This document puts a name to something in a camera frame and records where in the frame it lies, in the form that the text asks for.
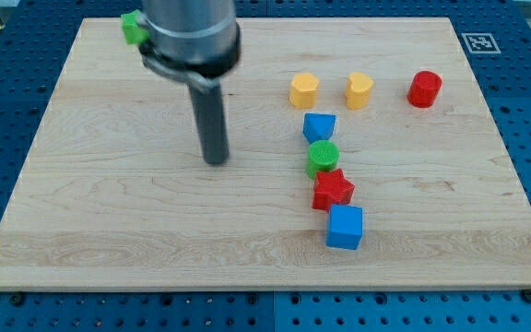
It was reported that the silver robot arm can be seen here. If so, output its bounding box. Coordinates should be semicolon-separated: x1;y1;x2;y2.
136;0;242;165

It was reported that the white fiducial marker tag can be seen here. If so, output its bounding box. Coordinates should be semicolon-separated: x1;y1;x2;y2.
462;32;501;54

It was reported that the blue cube block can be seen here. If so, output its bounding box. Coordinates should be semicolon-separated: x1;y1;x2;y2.
326;204;364;250

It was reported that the yellow pentagon block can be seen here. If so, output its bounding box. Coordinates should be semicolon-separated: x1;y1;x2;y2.
289;73;320;109

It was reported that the blue triangle block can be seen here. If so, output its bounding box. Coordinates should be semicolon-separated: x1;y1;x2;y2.
302;113;336;143

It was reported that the green cylinder block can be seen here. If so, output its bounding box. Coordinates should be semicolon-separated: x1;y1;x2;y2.
306;140;339;179

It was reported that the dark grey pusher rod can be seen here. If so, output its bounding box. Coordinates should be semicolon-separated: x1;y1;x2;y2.
188;84;229;165

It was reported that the red cylinder block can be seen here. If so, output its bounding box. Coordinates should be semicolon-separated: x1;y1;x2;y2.
407;70;443;108

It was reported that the red star block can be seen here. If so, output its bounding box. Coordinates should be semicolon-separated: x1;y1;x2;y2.
312;169;355;212

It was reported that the wooden board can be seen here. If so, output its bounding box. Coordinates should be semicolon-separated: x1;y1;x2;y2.
0;18;531;292

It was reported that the yellow heart block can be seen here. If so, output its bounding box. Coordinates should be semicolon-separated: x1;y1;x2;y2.
345;72;374;110

